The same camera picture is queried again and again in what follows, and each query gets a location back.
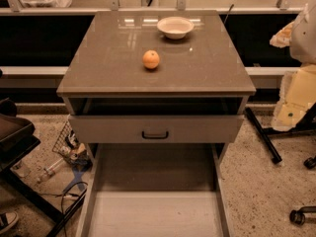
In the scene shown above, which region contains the orange fruit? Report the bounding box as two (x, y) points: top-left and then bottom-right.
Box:
(142, 50), (160, 69)

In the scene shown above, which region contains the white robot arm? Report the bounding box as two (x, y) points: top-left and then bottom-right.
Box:
(270, 0), (316, 131)

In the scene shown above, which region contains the grey drawer cabinet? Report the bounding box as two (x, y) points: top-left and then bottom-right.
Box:
(57, 11), (255, 145)

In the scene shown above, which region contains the grey upper drawer front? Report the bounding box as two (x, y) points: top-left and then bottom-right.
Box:
(69, 116), (244, 143)

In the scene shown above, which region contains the open grey middle drawer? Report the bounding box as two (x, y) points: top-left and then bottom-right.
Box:
(76, 144), (235, 237)

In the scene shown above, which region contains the white paper bowl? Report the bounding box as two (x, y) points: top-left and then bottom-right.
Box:
(157, 17), (195, 40)

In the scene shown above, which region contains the black chair base leg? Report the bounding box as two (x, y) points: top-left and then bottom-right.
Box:
(245, 104), (316, 164)

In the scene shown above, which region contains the clear plastic bottle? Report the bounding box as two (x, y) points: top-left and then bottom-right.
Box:
(37, 158), (66, 184)

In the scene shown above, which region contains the black caster wheel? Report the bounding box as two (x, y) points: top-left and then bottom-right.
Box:
(303, 157), (316, 169)
(289, 206), (316, 225)

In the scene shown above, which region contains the black caster wheel lower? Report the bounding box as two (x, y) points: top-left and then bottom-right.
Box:
(289, 206), (316, 225)

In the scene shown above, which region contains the sneaker shoe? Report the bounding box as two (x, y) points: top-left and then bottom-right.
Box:
(0, 212), (19, 234)

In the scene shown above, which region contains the black drawer handle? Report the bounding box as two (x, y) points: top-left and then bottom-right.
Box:
(141, 131), (169, 140)

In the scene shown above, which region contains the wire mesh basket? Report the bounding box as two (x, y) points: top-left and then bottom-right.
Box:
(52, 121), (91, 166)

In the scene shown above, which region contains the black floor cable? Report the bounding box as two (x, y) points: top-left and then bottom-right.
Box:
(37, 181), (89, 237)

